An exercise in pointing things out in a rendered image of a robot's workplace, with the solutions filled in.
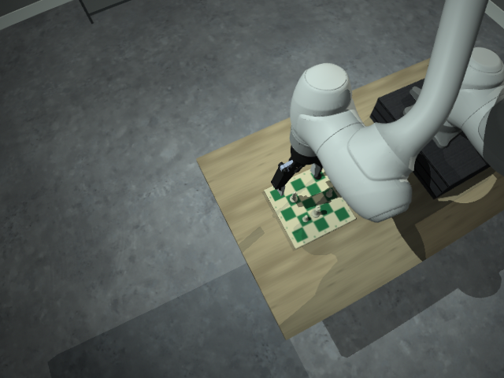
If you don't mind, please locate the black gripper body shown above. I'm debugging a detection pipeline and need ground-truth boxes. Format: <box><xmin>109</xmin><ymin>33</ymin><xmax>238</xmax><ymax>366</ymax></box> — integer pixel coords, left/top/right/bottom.
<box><xmin>288</xmin><ymin>146</ymin><xmax>319</xmax><ymax>168</ymax></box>

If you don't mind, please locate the green and white chessboard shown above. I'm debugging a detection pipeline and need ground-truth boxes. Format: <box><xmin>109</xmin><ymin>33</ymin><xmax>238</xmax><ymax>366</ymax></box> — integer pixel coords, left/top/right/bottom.
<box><xmin>264</xmin><ymin>169</ymin><xmax>356</xmax><ymax>249</ymax></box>

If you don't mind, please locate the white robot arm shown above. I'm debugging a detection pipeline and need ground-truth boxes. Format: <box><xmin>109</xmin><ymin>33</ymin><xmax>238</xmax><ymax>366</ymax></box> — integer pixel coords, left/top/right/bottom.
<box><xmin>290</xmin><ymin>0</ymin><xmax>504</xmax><ymax>223</ymax></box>

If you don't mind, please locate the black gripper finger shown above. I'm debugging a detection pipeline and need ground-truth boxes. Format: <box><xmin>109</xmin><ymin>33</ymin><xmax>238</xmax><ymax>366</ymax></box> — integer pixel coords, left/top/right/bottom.
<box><xmin>310</xmin><ymin>161</ymin><xmax>323</xmax><ymax>178</ymax></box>
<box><xmin>271</xmin><ymin>160</ymin><xmax>306</xmax><ymax>196</ymax></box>

